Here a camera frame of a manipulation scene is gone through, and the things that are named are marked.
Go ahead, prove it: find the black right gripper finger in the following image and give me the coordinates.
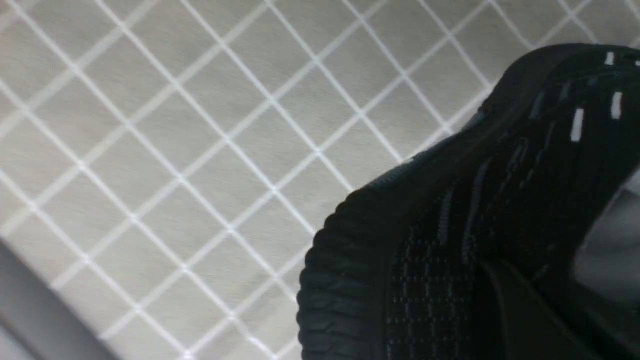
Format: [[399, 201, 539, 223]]
[[480, 260, 595, 360]]

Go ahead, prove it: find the black knit sneaker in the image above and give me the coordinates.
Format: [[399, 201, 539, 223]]
[[296, 43, 640, 360]]

